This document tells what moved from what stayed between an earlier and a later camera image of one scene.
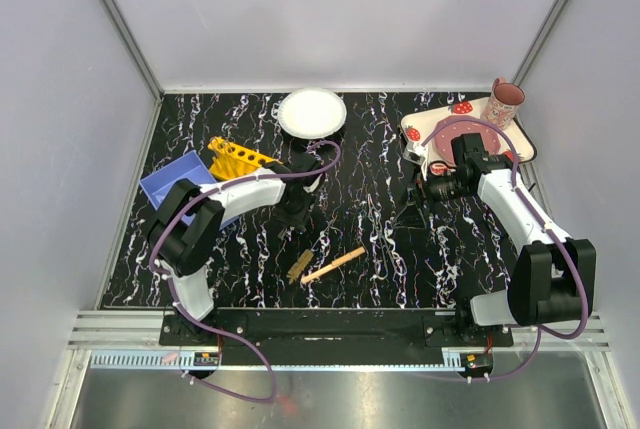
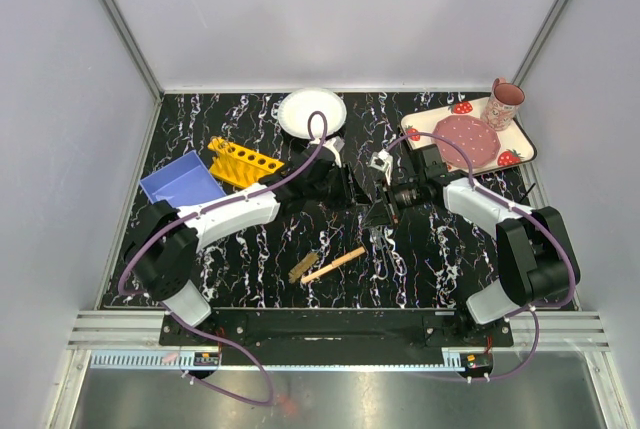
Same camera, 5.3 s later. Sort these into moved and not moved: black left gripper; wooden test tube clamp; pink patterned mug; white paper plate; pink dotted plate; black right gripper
Moved: black left gripper; black right gripper
Not moved: white paper plate; pink dotted plate; pink patterned mug; wooden test tube clamp
